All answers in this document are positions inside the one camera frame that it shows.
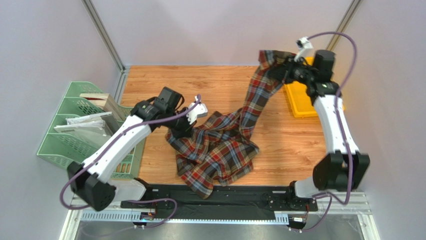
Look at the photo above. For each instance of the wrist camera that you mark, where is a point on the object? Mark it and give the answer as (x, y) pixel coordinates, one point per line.
(199, 110)
(304, 48)

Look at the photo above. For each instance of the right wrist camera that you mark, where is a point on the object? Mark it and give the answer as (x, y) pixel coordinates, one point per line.
(304, 48)

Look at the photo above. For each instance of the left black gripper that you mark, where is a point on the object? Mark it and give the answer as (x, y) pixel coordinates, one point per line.
(186, 131)

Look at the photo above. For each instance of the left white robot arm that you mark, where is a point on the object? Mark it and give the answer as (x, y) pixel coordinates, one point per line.
(92, 180)

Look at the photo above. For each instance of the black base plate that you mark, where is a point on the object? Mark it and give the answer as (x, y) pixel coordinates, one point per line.
(235, 202)

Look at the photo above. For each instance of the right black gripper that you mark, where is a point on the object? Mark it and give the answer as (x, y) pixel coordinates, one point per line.
(279, 71)

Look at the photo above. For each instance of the white papers in plastic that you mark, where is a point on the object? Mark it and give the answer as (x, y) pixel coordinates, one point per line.
(92, 129)

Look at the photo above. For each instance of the yellow plastic tray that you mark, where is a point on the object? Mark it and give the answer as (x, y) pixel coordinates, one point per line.
(302, 96)

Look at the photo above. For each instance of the wooden block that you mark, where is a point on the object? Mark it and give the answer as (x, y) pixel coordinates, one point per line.
(105, 102)

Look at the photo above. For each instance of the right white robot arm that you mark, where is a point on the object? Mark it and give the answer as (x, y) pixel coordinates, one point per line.
(344, 166)

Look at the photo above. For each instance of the plaid long sleeve shirt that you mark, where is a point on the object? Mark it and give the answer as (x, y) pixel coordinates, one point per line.
(221, 148)

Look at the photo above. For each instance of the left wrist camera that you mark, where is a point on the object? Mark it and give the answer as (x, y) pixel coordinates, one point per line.
(199, 110)

